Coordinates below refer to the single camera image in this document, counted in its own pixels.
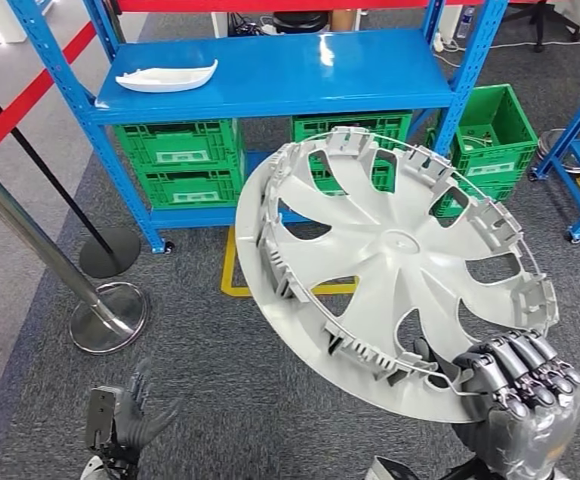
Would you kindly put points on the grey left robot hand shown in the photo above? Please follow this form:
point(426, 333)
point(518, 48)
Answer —
point(130, 430)

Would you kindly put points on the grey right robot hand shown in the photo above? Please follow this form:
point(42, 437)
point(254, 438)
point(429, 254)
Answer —
point(520, 424)

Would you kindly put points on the silver plastic wheel cover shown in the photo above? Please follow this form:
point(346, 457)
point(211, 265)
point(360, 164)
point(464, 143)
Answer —
point(400, 245)

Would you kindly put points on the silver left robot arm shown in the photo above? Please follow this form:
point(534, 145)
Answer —
point(92, 470)

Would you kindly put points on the white plastic trim part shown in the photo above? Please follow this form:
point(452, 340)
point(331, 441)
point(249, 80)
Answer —
point(165, 78)

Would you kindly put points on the chrome stanchion with base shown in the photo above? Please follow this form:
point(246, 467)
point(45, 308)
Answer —
point(110, 318)
point(555, 139)

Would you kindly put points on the green open plastic crate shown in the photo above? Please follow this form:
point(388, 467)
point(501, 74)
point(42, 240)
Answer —
point(485, 109)

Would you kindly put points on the black office chair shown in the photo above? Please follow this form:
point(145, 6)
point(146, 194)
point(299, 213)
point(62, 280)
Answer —
point(540, 20)

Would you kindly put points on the clear water bottle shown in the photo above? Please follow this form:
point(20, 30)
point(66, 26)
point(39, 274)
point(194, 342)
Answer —
point(465, 23)

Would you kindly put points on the white desk panel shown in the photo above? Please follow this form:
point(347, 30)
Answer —
point(577, 13)

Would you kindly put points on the white desk with panels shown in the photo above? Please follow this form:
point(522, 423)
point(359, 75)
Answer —
point(218, 23)

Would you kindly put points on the white display plinth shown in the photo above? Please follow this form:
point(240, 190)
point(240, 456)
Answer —
point(0, 16)

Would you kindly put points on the black stool chrome base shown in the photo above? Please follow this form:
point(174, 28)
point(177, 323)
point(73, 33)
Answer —
point(300, 21)

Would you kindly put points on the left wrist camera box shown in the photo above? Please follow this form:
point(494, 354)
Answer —
point(100, 417)

